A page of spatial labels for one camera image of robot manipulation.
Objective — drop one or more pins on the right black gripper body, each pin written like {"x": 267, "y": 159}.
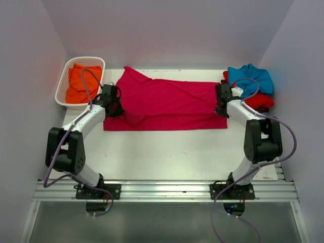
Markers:
{"x": 220, "y": 112}

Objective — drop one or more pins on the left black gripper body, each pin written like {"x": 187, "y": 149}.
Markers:
{"x": 118, "y": 110}

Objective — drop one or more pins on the crimson pink t shirt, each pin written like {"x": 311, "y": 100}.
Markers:
{"x": 164, "y": 105}

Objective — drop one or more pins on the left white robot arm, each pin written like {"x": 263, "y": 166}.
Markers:
{"x": 65, "y": 153}

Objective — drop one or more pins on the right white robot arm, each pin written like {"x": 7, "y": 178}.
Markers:
{"x": 262, "y": 141}

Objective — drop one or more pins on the orange t shirt in basket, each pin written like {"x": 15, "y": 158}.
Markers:
{"x": 76, "y": 92}

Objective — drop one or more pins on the red folded t shirt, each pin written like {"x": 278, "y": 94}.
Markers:
{"x": 241, "y": 78}

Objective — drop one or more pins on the maroon folded t shirt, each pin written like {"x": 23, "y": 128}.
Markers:
{"x": 263, "y": 109}

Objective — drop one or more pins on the white plastic laundry basket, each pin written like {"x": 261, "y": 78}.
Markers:
{"x": 63, "y": 84}

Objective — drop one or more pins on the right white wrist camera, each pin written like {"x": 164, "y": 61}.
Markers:
{"x": 237, "y": 91}

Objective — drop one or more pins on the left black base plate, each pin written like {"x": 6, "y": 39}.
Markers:
{"x": 105, "y": 192}

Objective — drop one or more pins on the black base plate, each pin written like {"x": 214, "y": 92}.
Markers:
{"x": 105, "y": 192}
{"x": 236, "y": 192}

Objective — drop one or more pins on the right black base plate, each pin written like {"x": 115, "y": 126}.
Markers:
{"x": 236, "y": 192}

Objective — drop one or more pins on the aluminium front rail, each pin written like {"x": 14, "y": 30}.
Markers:
{"x": 200, "y": 191}

